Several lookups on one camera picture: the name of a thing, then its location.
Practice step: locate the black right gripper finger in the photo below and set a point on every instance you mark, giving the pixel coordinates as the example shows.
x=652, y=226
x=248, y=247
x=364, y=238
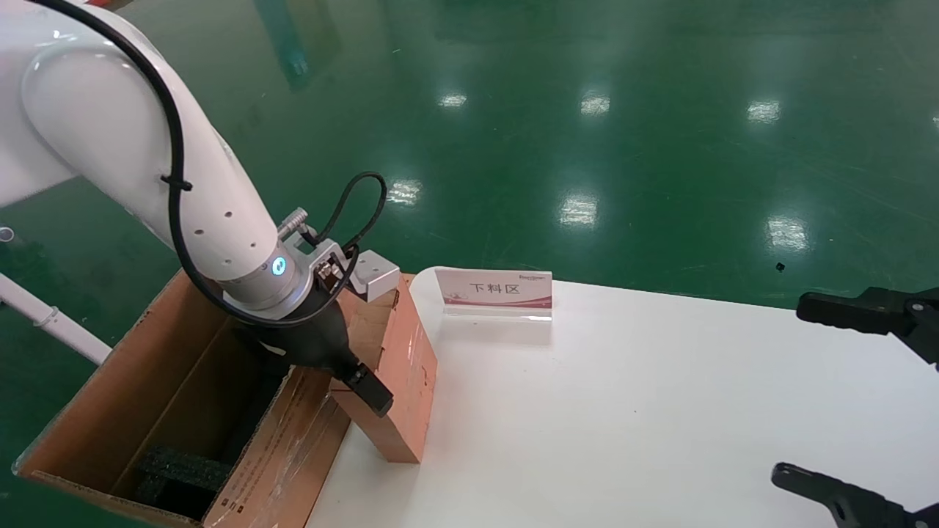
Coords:
x=843, y=312
x=851, y=502

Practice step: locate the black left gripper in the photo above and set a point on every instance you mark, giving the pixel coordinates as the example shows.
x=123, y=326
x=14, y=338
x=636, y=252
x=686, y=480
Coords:
x=308, y=341

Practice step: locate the small cardboard box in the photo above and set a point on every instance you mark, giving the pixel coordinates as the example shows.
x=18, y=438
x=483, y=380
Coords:
x=403, y=374

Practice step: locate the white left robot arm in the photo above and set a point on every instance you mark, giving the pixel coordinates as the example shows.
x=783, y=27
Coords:
x=110, y=125

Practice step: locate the large open cardboard box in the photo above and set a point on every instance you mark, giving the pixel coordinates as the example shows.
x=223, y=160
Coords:
x=147, y=396

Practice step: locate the acrylic sign with red print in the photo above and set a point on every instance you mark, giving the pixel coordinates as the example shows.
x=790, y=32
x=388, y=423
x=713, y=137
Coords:
x=499, y=290

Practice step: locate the black foam block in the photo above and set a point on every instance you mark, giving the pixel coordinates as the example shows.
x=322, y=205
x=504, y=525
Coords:
x=180, y=473

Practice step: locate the white pipe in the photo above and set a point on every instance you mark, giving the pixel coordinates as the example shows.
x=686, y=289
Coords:
x=51, y=319

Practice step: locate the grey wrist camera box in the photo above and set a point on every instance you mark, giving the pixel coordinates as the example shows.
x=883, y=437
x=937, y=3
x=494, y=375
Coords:
x=375, y=275

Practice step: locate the grey camera mounting bracket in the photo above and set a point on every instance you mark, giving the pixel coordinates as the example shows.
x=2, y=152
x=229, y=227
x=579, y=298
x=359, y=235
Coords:
x=326, y=257

